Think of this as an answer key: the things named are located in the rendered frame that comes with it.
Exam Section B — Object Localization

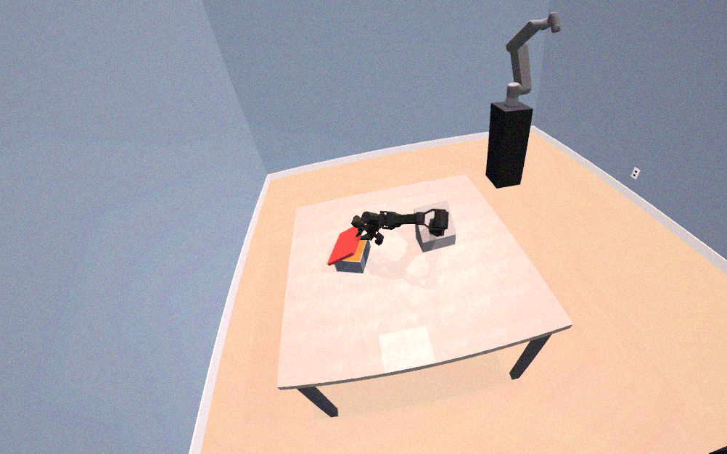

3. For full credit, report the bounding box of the red panel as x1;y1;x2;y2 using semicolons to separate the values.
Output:
327;226;361;266

